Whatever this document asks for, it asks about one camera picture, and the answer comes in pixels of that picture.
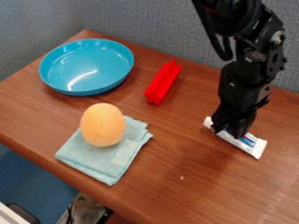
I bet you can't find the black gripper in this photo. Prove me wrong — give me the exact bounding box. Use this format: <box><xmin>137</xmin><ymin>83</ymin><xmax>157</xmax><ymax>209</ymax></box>
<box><xmin>211</xmin><ymin>61</ymin><xmax>267</xmax><ymax>138</ymax></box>

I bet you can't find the white toothpaste tube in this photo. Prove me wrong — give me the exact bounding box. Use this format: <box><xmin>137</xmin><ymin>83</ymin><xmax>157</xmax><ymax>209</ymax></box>
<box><xmin>201</xmin><ymin>115</ymin><xmax>268</xmax><ymax>160</ymax></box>

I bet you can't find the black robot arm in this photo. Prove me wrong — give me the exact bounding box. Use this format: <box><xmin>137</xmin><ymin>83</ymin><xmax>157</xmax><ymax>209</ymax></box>
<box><xmin>191</xmin><ymin>0</ymin><xmax>287</xmax><ymax>138</ymax></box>

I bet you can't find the blue plate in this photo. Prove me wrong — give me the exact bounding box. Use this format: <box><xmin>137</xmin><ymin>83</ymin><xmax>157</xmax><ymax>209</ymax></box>
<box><xmin>39</xmin><ymin>38</ymin><xmax>135</xmax><ymax>96</ymax></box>

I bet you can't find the red plastic block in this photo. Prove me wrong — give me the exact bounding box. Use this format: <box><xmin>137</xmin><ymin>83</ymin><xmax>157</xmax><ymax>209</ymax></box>
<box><xmin>144</xmin><ymin>60</ymin><xmax>183</xmax><ymax>106</ymax></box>

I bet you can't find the orange egg-shaped ball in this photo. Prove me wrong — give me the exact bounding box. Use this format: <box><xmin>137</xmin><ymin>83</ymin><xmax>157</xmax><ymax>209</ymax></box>
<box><xmin>79</xmin><ymin>103</ymin><xmax>127</xmax><ymax>147</ymax></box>

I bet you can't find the light blue folded cloth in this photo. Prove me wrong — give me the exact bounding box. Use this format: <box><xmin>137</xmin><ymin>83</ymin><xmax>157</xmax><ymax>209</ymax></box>
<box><xmin>55</xmin><ymin>116</ymin><xmax>153</xmax><ymax>186</ymax></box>

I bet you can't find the metal table leg bracket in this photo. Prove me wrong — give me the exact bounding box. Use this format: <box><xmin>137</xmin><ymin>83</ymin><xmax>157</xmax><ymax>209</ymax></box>
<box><xmin>56</xmin><ymin>192</ymin><xmax>113</xmax><ymax>224</ymax></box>

